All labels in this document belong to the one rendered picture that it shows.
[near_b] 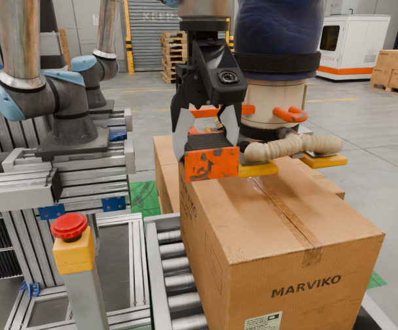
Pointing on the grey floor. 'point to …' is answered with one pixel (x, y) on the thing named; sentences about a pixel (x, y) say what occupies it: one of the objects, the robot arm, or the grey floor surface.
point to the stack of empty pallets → (180, 50)
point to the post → (82, 281)
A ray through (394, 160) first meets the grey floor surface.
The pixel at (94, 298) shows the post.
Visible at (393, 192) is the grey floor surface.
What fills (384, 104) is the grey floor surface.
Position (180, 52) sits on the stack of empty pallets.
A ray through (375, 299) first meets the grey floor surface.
